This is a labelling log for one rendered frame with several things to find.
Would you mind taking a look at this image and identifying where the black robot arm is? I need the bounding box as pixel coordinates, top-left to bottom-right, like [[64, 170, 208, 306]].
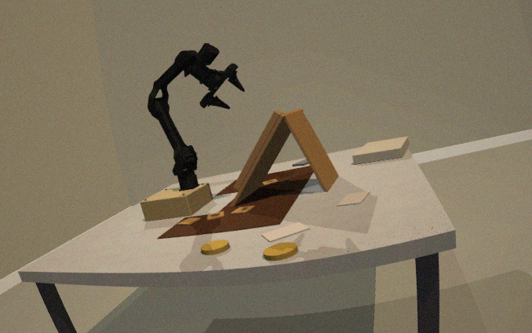
[[148, 43, 220, 192]]

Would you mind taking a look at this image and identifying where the yellow flat disc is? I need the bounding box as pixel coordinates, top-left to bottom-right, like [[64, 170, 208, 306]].
[[263, 243, 297, 261], [201, 240, 230, 255]]

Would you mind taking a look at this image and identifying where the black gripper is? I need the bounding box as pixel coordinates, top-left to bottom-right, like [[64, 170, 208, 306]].
[[199, 63, 245, 109]]

